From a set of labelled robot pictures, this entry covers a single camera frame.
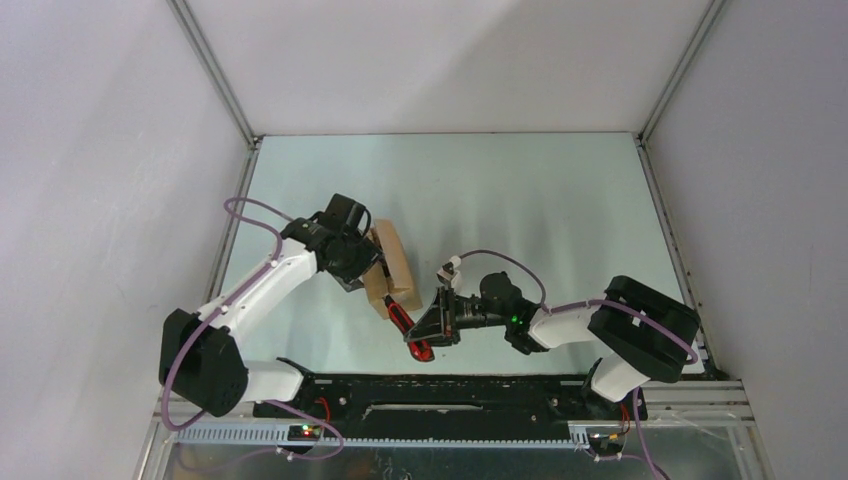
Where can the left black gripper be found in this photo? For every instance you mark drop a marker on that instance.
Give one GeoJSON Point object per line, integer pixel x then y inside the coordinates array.
{"type": "Point", "coordinates": [369, 254]}

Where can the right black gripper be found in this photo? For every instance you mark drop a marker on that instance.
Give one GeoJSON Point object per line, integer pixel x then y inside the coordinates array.
{"type": "Point", "coordinates": [439, 325]}

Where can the red black utility knife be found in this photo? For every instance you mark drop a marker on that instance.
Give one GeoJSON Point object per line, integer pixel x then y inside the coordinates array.
{"type": "Point", "coordinates": [420, 351]}

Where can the brown cardboard express box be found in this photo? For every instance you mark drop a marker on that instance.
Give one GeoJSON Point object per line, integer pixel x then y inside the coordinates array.
{"type": "Point", "coordinates": [392, 274]}

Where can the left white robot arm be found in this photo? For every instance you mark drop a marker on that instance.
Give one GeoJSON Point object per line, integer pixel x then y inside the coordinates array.
{"type": "Point", "coordinates": [200, 357]}

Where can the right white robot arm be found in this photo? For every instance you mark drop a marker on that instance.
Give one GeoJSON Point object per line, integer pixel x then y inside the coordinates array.
{"type": "Point", "coordinates": [650, 336]}

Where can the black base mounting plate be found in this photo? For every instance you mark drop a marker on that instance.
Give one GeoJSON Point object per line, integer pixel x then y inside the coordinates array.
{"type": "Point", "coordinates": [460, 407]}

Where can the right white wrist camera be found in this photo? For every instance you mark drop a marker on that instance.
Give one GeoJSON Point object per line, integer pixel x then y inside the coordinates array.
{"type": "Point", "coordinates": [449, 274]}

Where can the left aluminium frame post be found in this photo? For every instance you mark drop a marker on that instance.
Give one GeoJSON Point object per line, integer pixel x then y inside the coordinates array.
{"type": "Point", "coordinates": [204, 51]}

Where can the aluminium frame post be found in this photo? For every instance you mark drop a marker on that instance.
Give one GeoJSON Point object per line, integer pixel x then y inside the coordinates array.
{"type": "Point", "coordinates": [684, 63]}
{"type": "Point", "coordinates": [204, 51]}

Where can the grey slotted cable duct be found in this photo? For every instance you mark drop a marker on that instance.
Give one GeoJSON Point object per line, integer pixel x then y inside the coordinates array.
{"type": "Point", "coordinates": [283, 434]}

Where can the right aluminium frame post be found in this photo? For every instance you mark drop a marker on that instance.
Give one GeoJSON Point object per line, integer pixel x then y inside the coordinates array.
{"type": "Point", "coordinates": [684, 63]}

